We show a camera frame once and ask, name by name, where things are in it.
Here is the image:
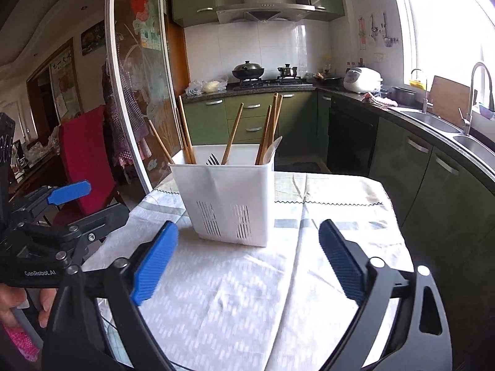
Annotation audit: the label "framed wall picture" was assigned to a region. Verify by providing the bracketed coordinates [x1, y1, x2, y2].
[81, 21, 107, 55]

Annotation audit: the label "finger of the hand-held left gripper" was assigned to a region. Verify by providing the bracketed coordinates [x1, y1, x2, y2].
[58, 203, 131, 267]
[15, 180, 92, 221]

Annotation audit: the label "steel range hood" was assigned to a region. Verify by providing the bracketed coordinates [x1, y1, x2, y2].
[214, 0, 316, 24]

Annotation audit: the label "kitchen window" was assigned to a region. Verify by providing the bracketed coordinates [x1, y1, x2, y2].
[390, 0, 495, 97]

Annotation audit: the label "red covered chair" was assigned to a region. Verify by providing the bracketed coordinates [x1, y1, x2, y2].
[52, 105, 120, 227]

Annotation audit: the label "white plastic utensil holder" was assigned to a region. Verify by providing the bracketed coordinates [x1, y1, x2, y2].
[169, 144, 276, 248]

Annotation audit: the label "tall steel faucet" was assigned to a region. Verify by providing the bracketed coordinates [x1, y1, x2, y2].
[458, 62, 495, 137]

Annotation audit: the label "patterned white tablecloth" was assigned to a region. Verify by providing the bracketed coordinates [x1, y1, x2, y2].
[83, 170, 416, 371]

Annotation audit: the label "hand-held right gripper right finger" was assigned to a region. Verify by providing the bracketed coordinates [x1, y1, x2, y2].
[318, 219, 453, 371]

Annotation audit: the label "wall utensil rack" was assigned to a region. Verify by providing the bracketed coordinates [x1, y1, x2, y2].
[358, 11, 401, 51]

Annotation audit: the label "white rice cooker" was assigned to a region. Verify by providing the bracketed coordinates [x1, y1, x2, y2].
[343, 67, 383, 94]

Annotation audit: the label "green lower kitchen cabinets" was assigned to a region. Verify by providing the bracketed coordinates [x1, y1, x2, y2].
[182, 91, 495, 356]

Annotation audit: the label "glass sliding door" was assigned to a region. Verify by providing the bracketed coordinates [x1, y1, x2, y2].
[104, 0, 186, 196]

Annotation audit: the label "pink cloth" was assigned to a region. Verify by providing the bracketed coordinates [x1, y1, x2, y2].
[361, 93, 399, 108]

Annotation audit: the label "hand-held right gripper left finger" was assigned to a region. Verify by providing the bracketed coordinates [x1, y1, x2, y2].
[42, 220, 179, 371]

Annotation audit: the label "black frying pan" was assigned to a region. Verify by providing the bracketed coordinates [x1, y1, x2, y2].
[313, 73, 345, 87]

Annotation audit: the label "wooden cutting board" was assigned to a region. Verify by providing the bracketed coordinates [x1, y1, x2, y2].
[427, 75, 474, 124]

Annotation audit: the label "black gas stove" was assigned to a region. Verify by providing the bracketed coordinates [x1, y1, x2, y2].
[232, 78, 314, 87]

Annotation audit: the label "person's pink clothing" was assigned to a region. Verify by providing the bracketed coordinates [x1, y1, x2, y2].
[0, 322, 41, 362]

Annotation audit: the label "black built-in appliance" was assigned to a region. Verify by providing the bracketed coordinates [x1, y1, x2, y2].
[327, 98, 380, 176]

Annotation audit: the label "dark pot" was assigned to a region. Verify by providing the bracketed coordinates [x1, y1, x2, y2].
[390, 86, 417, 106]

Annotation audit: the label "small steel faucet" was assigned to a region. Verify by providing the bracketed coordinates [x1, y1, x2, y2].
[410, 68, 434, 114]

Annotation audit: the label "person's left hand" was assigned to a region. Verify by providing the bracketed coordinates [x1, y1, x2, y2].
[0, 286, 55, 329]

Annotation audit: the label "steel sink basin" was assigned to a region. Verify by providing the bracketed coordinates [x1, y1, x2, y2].
[398, 109, 463, 134]
[452, 133, 495, 171]

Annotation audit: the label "wall poster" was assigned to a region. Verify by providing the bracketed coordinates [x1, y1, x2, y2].
[49, 41, 84, 124]

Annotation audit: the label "white plastic bag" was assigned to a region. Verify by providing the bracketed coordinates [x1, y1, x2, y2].
[185, 75, 229, 96]

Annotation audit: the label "black wok with lid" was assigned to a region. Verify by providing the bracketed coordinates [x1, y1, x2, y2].
[232, 61, 265, 81]

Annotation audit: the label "thin red-tipped wooden chopstick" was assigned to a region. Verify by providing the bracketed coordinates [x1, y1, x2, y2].
[148, 119, 174, 165]

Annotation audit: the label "white plastic spoon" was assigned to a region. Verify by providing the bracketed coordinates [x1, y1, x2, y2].
[258, 136, 283, 165]

